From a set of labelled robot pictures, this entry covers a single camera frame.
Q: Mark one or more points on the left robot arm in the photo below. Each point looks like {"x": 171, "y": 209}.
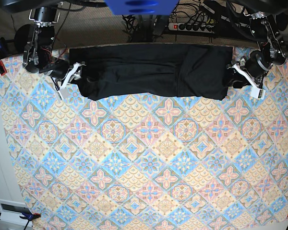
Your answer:
{"x": 264, "y": 31}

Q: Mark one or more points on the patterned colourful tablecloth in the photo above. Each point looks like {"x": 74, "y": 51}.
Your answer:
{"x": 145, "y": 162}

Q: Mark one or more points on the blue clamp bottom left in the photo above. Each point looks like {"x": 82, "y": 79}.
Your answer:
{"x": 26, "y": 216}

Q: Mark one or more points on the white power strip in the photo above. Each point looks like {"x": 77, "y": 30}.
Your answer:
{"x": 191, "y": 27}

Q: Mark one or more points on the black t-shirt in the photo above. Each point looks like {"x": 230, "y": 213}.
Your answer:
{"x": 169, "y": 70}

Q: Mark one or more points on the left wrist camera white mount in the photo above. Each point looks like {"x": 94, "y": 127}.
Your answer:
{"x": 256, "y": 82}

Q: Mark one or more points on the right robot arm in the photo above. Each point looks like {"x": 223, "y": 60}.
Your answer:
{"x": 35, "y": 41}

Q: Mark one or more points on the white box with dark window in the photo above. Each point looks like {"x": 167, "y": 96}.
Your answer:
{"x": 11, "y": 211}

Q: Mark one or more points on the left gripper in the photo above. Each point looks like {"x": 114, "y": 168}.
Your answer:
{"x": 231, "y": 78}

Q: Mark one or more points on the black round stool seat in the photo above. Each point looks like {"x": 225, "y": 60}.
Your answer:
{"x": 23, "y": 38}

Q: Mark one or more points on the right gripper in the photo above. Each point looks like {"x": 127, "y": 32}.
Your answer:
{"x": 63, "y": 73}

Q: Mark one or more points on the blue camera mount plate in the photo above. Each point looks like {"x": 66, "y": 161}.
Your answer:
{"x": 141, "y": 7}

